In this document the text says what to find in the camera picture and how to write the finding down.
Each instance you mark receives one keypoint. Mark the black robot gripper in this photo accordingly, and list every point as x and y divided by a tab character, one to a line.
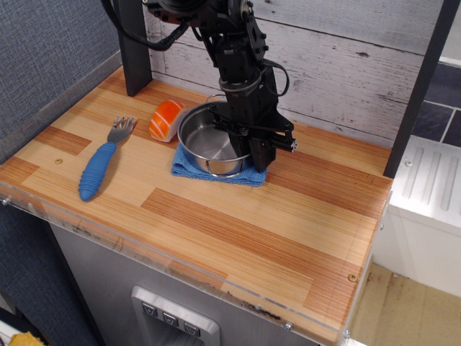
251	118

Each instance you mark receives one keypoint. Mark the stainless steel pot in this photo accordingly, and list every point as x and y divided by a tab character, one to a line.
208	149

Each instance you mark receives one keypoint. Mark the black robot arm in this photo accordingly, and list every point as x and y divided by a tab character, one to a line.
237	47

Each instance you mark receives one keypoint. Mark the blue folded cloth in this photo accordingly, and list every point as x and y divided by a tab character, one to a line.
181	167

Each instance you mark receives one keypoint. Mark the orange salmon sushi toy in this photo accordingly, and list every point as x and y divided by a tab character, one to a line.
165	120

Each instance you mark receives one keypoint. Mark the clear acrylic edge guard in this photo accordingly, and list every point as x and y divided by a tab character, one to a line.
106	265

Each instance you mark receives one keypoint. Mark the white toy sink unit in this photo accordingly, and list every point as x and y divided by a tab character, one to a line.
419	236

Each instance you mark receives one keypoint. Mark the silver dispenser panel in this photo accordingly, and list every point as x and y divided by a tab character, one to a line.
164	322

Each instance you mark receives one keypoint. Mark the yellow object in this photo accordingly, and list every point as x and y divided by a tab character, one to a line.
25	339

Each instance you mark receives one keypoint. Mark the dark left post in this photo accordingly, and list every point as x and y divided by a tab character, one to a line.
135	57

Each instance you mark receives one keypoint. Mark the dark post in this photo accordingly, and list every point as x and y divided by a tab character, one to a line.
135	57
428	67

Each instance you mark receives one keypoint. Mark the blue handled fork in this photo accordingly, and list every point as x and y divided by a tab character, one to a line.
93	175

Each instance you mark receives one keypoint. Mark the dark right post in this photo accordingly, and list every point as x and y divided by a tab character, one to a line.
428	67

